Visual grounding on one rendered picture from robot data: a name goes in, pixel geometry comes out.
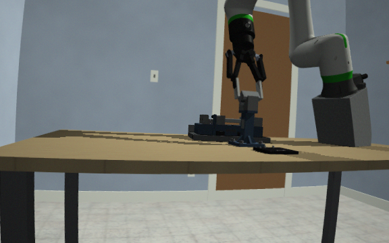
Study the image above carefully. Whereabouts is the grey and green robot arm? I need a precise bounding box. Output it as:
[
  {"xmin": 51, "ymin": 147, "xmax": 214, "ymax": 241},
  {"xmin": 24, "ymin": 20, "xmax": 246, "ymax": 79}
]
[{"xmin": 224, "ymin": 0, "xmax": 368, "ymax": 98}]

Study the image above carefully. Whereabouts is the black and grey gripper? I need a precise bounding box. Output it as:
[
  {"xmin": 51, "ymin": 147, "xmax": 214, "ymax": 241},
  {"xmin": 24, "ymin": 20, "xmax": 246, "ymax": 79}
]
[{"xmin": 225, "ymin": 34, "xmax": 266, "ymax": 101}]

